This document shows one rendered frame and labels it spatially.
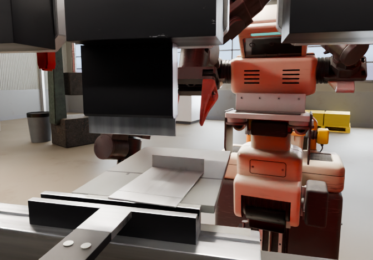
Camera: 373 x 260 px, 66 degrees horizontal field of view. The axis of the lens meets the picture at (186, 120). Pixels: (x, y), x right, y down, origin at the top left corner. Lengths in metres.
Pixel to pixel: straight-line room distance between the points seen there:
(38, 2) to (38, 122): 5.66
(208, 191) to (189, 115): 7.35
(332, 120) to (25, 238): 7.18
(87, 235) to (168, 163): 0.21
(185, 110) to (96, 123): 7.43
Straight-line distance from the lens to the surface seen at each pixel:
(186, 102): 7.71
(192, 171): 0.44
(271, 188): 1.02
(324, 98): 8.31
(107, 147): 0.67
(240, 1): 0.57
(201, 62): 0.54
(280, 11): 0.32
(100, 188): 0.40
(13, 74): 10.34
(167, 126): 0.30
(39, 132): 6.06
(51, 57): 0.45
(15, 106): 10.33
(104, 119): 0.33
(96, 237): 0.28
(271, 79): 0.99
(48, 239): 0.38
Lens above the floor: 1.14
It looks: 8 degrees down
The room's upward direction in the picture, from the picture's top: straight up
